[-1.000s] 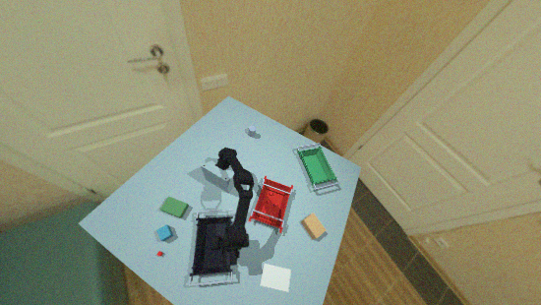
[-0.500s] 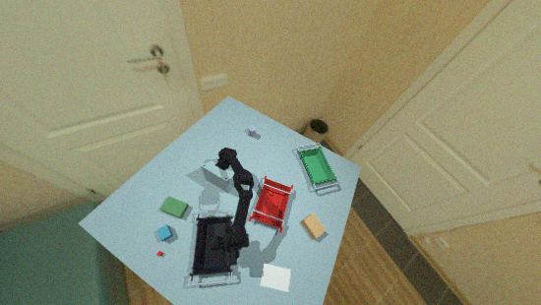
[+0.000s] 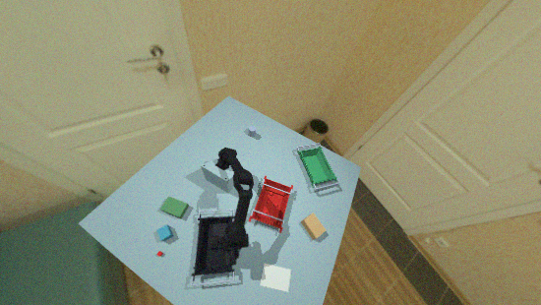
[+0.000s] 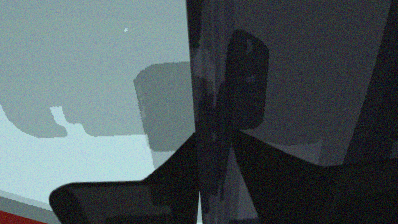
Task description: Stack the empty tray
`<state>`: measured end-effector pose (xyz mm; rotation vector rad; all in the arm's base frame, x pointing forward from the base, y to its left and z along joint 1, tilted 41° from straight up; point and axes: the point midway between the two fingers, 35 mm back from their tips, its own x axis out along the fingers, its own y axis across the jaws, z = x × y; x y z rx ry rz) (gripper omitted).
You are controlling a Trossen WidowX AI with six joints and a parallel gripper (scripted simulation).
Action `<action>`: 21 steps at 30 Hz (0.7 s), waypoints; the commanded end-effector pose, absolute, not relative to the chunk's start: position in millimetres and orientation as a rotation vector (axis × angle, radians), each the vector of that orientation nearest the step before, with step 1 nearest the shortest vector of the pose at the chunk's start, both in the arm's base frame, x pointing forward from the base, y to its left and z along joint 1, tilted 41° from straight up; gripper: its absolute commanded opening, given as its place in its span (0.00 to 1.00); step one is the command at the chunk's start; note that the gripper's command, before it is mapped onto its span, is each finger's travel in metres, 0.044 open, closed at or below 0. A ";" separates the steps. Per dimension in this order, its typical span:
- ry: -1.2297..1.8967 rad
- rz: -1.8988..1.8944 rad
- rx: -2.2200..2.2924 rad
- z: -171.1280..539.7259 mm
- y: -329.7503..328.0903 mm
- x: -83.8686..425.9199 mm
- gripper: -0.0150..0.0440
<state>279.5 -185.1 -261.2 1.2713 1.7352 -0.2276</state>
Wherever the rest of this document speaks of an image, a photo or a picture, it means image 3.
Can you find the light blue cube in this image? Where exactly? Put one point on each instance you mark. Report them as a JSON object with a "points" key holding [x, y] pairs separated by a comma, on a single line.
{"points": [[164, 233]]}

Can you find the green block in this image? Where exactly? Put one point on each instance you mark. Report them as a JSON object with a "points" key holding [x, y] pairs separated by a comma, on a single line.
{"points": [[174, 207]]}

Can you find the tan rectangular block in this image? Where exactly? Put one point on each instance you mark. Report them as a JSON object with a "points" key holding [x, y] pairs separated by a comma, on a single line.
{"points": [[313, 226]]}

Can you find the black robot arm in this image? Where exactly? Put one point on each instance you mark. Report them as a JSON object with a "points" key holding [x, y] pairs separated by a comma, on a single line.
{"points": [[234, 236]]}

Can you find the small grey cylinder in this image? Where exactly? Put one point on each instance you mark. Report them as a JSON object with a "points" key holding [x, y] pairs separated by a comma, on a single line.
{"points": [[252, 131]]}

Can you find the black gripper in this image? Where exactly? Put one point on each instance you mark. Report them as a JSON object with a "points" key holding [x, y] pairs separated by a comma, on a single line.
{"points": [[214, 242]]}

